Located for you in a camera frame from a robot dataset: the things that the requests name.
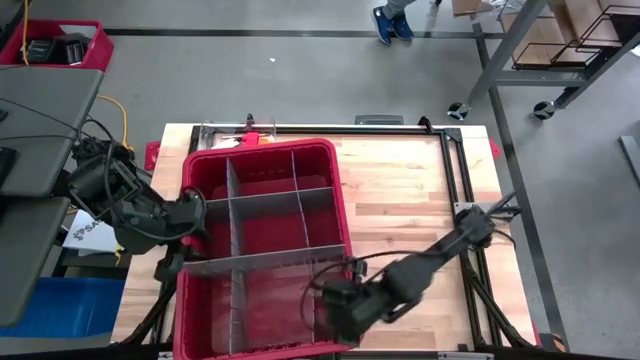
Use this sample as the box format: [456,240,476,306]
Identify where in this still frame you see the grey desk top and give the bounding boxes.
[0,64,105,199]
[0,195,71,329]

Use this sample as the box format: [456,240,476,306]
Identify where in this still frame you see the grey metal cart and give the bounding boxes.
[466,0,640,110]

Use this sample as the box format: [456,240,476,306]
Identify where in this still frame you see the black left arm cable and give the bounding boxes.
[77,117,207,242]

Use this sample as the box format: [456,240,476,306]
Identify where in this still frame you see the black caster wheel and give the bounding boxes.
[446,101,471,122]
[531,99,556,121]

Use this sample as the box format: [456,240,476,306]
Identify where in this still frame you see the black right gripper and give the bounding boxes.
[319,279,391,344]

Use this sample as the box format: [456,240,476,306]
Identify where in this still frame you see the grey metal bar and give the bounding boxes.
[618,134,640,187]

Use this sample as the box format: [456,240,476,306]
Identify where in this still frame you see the long grey slotted divider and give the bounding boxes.
[290,149,317,346]
[224,157,249,354]

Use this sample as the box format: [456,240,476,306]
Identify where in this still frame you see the large red plastic bin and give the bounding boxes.
[172,138,354,360]

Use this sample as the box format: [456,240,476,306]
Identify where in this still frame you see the blue plastic bin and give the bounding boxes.
[0,276,126,339]

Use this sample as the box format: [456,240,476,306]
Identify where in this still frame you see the black wire rack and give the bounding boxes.
[510,3,629,70]

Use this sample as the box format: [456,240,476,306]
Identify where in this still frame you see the grey table-level camera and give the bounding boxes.
[354,114,404,127]

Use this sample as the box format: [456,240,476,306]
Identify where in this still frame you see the brown cardboard piece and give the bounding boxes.
[451,0,482,16]

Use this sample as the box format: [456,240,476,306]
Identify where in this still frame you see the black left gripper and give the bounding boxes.
[153,188,207,282]

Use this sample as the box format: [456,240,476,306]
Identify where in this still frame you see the brown cardboard box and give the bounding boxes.
[562,0,622,49]
[499,10,569,66]

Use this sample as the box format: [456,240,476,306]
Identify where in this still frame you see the small red crate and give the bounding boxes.
[0,18,115,74]

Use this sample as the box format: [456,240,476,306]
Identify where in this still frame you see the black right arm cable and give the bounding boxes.
[298,248,454,332]

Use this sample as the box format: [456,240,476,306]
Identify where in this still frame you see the clear plastic container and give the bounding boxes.
[198,118,278,151]

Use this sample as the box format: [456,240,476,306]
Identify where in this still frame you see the white printed paper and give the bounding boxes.
[62,209,121,254]

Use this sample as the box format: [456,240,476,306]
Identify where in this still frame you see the white paper sheet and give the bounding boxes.
[58,23,97,39]

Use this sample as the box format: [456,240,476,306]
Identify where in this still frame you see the yellow cable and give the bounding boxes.
[96,93,135,151]
[18,0,30,66]

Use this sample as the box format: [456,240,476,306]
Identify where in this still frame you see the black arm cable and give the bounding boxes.
[77,117,207,242]
[298,248,454,332]

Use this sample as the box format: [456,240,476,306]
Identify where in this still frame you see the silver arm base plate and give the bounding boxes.
[453,201,504,217]

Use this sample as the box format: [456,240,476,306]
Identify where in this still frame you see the person's blue shoes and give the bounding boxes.
[370,0,416,46]

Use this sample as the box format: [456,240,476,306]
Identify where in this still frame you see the black device box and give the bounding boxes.
[25,32,90,66]

